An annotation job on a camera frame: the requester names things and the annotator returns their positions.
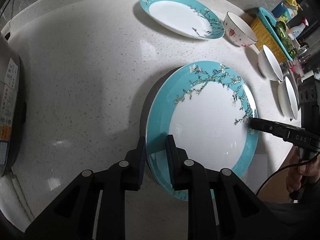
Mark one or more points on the silver rice cooker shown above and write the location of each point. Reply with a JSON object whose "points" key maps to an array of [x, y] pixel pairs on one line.
{"points": [[10, 105]]}

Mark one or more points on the yellow plastic container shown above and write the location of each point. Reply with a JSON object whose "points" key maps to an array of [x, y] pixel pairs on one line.
{"points": [[292, 3]]}

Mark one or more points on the green leafy vegetables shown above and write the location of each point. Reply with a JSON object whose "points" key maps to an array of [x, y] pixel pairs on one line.
{"points": [[282, 30]]}

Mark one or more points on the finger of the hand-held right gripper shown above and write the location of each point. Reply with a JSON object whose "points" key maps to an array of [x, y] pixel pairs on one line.
{"points": [[267, 127]]}

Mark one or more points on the plain white bowl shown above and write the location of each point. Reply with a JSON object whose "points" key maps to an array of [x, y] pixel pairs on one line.
{"points": [[287, 97], [268, 62]]}

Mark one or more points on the white bowl with red print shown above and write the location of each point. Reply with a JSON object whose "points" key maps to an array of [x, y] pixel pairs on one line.
{"points": [[235, 33]]}

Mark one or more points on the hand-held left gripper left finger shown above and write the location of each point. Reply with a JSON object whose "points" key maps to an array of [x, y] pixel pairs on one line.
{"points": [[142, 162]]}

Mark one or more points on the teal floral plate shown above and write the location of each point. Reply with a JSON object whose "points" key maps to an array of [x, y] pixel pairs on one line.
{"points": [[207, 135], [175, 15]]}

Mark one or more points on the white spray bottle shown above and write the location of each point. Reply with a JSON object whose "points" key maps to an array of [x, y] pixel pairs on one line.
{"points": [[296, 31]]}

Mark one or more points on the person's dark clothing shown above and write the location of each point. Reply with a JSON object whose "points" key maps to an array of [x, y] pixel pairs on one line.
{"points": [[292, 220]]}

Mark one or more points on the person's right hand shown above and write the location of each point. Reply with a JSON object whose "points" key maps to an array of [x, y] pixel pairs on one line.
{"points": [[307, 177]]}

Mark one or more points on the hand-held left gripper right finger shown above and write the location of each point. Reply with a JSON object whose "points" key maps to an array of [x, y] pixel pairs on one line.
{"points": [[171, 162]]}

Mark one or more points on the teal plastic tray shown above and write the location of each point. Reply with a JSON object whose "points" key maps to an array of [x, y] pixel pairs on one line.
{"points": [[268, 17]]}

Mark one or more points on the yellow woven basket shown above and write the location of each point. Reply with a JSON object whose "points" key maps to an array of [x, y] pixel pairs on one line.
{"points": [[262, 33]]}

